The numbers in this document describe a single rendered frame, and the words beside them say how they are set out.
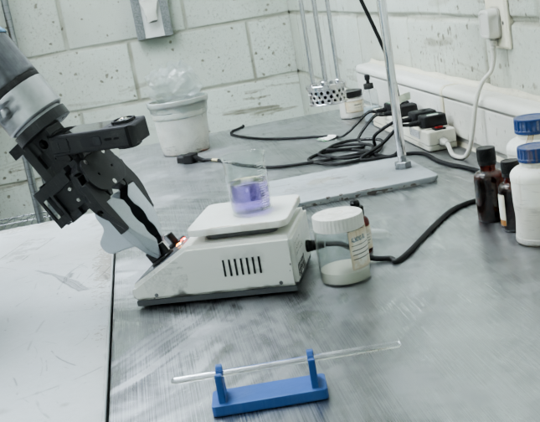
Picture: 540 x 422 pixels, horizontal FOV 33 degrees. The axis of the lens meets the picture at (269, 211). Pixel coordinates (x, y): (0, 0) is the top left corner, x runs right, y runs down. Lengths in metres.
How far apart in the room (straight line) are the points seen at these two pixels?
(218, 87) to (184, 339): 2.60
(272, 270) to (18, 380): 0.30
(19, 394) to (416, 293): 0.42
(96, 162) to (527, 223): 0.51
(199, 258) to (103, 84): 2.48
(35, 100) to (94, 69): 2.42
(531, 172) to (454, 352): 0.31
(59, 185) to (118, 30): 2.42
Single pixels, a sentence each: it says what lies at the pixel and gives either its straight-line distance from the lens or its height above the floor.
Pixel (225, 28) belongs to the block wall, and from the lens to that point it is 3.52.
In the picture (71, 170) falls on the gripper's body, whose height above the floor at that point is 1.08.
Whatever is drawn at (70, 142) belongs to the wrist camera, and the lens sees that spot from 1.09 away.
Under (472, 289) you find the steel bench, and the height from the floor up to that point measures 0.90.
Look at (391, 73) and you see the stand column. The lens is 1.54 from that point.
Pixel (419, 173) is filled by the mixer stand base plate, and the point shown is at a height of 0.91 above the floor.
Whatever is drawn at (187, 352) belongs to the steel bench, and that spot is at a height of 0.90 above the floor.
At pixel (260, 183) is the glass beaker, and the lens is 1.07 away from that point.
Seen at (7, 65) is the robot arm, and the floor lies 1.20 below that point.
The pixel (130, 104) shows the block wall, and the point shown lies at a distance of 3.52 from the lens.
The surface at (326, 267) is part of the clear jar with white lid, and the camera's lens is 1.05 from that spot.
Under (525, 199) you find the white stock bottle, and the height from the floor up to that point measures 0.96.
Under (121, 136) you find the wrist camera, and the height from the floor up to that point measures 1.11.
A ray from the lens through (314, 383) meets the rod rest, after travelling 0.79.
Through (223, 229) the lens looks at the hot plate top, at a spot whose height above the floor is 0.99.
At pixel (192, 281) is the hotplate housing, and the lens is 1.07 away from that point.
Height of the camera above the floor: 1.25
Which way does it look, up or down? 14 degrees down
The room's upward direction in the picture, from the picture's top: 10 degrees counter-clockwise
